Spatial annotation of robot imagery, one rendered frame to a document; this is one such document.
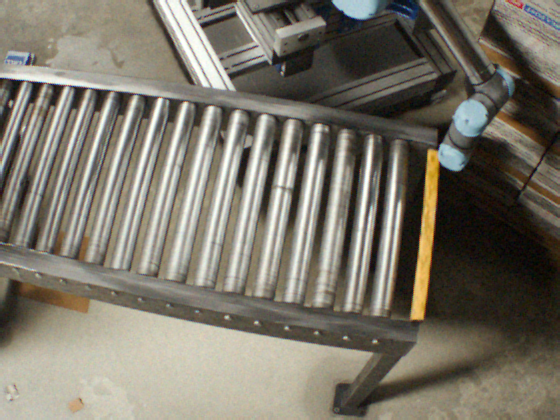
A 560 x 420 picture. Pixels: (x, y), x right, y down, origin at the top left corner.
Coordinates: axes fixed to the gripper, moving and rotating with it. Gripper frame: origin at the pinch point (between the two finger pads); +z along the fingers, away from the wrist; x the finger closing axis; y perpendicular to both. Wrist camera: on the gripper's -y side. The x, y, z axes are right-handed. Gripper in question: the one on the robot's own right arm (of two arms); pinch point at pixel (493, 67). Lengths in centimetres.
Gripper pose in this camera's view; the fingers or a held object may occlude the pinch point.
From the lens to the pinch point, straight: 212.5
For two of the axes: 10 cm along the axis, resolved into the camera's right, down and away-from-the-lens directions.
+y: 0.7, -4.1, -9.1
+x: -8.7, -4.7, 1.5
